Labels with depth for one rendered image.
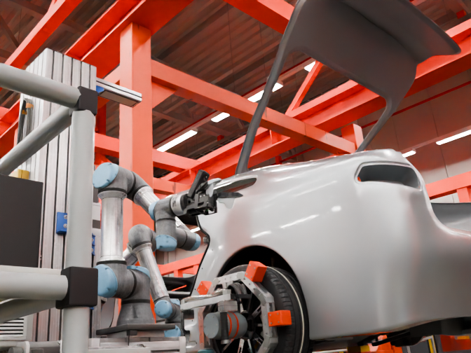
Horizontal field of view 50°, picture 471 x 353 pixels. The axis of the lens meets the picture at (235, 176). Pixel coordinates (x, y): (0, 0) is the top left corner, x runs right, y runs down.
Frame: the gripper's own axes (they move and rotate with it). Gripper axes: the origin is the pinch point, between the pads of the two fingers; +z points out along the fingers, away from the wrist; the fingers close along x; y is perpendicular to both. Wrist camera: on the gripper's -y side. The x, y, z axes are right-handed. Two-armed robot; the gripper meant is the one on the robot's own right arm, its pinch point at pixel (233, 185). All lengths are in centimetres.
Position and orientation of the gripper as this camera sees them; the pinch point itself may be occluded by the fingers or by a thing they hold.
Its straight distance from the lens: 176.7
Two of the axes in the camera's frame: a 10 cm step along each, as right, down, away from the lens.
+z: 8.6, -2.4, -4.6
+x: -5.2, -3.9, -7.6
